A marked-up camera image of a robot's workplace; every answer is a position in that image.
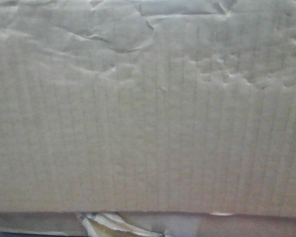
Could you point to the brown cardboard box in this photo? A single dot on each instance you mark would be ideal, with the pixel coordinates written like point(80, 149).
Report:
point(171, 224)
point(148, 105)

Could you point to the crumpled packing tape strip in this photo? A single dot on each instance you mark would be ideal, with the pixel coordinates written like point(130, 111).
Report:
point(109, 224)

